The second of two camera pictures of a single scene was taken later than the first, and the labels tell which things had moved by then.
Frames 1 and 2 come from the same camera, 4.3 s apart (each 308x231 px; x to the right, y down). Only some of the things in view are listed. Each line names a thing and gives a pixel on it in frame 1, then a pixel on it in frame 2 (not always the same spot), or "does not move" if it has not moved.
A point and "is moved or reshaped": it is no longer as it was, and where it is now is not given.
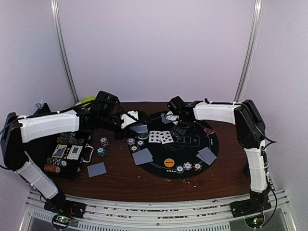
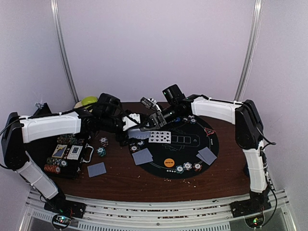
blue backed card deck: (140, 128) is moved or reshaped
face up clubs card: (154, 136) does not move
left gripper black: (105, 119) does not move
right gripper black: (181, 131) → (158, 117)
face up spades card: (166, 137) does not move
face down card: (96, 169) does not move
